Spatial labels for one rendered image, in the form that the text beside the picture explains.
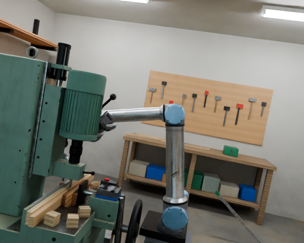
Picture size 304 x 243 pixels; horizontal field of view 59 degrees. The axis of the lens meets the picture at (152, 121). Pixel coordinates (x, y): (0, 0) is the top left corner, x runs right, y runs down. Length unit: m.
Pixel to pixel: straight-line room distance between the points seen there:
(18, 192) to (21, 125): 0.30
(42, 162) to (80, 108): 0.31
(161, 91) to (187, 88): 0.44
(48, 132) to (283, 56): 4.01
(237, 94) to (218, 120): 0.52
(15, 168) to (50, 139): 0.20
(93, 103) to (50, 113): 0.20
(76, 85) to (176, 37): 3.56
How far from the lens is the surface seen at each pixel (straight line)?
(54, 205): 1.25
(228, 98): 4.50
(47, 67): 1.31
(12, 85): 1.34
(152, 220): 2.01
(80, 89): 1.22
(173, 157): 1.57
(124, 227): 1.36
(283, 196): 4.88
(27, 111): 1.30
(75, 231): 1.11
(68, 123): 1.25
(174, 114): 1.53
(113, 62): 4.80
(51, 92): 1.29
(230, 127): 4.50
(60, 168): 1.35
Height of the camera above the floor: 1.42
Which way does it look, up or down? 4 degrees down
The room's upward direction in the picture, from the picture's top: 10 degrees clockwise
